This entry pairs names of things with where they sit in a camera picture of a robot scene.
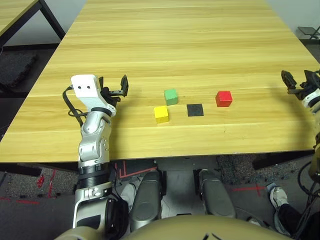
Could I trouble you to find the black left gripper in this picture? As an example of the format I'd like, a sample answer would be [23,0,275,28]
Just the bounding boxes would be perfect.
[98,74,130,107]

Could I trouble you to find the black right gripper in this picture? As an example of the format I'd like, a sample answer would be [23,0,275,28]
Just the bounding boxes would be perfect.
[280,69,320,100]

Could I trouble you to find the yellow wooden block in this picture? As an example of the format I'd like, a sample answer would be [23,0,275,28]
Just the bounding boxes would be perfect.
[153,105,169,124]

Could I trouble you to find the green wooden block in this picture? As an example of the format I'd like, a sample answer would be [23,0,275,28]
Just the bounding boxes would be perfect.
[163,88,179,106]

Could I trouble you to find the red wooden block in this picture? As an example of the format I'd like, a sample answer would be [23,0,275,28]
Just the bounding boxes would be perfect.
[215,90,233,108]

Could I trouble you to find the black square pad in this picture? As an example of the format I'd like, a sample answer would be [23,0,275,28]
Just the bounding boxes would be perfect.
[186,103,205,117]

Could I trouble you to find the black foam floor mat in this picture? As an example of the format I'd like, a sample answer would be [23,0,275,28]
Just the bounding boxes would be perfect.
[0,51,38,88]

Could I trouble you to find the white sneaker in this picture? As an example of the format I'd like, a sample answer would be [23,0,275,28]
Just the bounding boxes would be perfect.
[247,216,270,229]
[266,183,289,209]

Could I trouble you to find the grey left robot foot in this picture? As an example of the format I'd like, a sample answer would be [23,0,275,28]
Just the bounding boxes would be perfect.
[129,169,163,232]

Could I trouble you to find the grey robot foot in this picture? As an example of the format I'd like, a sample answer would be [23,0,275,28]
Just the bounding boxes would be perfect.
[129,169,163,232]
[198,169,237,218]

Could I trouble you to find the black trouser leg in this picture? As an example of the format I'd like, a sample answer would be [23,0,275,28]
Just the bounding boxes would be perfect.
[276,203,304,235]

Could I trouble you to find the grey right robot foot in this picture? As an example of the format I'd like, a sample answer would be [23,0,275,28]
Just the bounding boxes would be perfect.
[198,169,237,218]

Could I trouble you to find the beige robot torso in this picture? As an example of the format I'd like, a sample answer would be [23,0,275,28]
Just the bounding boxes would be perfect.
[53,214,291,240]

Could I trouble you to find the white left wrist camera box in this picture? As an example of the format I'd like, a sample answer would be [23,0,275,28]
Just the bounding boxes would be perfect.
[70,74,117,117]

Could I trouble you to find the black left camera cable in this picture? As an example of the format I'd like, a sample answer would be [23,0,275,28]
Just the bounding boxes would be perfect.
[62,84,88,126]

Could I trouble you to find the black table frame beam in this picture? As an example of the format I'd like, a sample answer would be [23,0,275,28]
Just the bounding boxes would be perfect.
[0,162,43,177]
[251,149,316,171]

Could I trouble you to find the wooden side table black frame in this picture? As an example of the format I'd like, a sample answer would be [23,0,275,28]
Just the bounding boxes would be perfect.
[0,0,66,48]

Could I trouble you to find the black floor cable bundle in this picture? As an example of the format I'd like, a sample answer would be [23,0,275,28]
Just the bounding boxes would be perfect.
[291,162,320,240]

